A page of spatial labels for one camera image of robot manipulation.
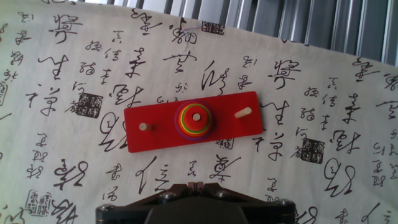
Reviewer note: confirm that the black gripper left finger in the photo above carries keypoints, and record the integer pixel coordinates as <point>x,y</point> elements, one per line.
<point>168,194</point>

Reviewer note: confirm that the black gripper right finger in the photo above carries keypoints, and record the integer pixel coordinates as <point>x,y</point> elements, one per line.
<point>224,194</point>

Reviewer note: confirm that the red wooden Hanoi peg board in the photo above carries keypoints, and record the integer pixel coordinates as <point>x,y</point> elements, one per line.
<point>161,137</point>

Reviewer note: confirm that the white calligraphy print cloth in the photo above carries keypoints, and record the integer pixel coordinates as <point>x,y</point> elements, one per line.
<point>62,124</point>

